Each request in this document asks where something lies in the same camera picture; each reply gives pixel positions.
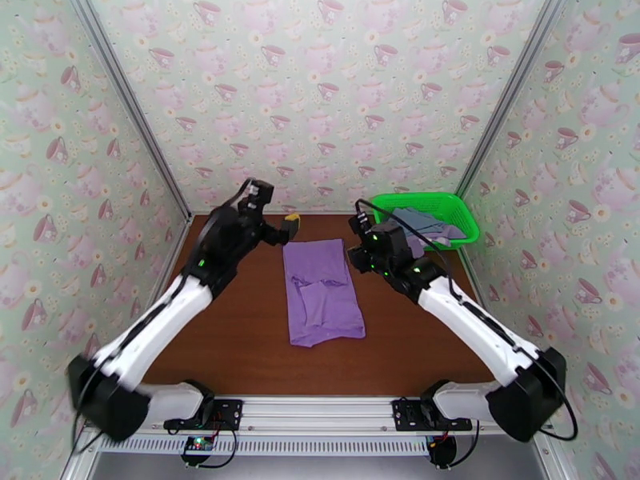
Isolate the grey-blue tank top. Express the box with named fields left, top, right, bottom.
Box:
left=390, top=207, right=449, bottom=234

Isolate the purple T-shirt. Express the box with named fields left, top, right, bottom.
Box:
left=282, top=238, right=367, bottom=349

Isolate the lilac garment with white print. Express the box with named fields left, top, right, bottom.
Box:
left=407, top=224, right=470, bottom=250

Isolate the green plastic laundry basket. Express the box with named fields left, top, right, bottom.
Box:
left=370, top=192, right=481, bottom=253

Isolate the black round controller housing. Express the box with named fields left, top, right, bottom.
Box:
left=427, top=435, right=458, bottom=468

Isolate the controller board with green light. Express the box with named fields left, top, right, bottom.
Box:
left=182, top=435, right=217, bottom=457

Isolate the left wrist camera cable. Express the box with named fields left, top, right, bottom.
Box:
left=70, top=190, right=251, bottom=454

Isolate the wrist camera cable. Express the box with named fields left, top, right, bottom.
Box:
left=354, top=199, right=579, bottom=442
left=70, top=190, right=251, bottom=454

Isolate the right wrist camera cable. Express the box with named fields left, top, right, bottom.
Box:
left=354, top=199, right=579, bottom=442

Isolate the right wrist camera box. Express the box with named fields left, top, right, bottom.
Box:
left=348, top=214, right=376, bottom=240

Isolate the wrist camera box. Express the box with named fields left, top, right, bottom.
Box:
left=348, top=214, right=376, bottom=240
left=238, top=178, right=275, bottom=216

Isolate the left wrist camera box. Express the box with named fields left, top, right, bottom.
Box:
left=238, top=178, right=275, bottom=216

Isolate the aluminium side rail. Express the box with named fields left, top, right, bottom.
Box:
left=457, top=248, right=496, bottom=320
left=150, top=215, right=194, bottom=300

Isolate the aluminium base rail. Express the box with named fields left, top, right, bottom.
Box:
left=82, top=393, right=556, bottom=436

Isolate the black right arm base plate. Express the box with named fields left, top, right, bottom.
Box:
left=391, top=398, right=474, bottom=433

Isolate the aluminium corner post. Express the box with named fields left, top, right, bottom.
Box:
left=67, top=0, right=194, bottom=220
left=454, top=0, right=571, bottom=197

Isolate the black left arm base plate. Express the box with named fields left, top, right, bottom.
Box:
left=163, top=398, right=244, bottom=430

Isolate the slotted white cable tray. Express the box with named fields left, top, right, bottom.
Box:
left=97, top=434, right=434, bottom=456

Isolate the black base cable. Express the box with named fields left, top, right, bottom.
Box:
left=167, top=427, right=240, bottom=469
left=439, top=423, right=481, bottom=467

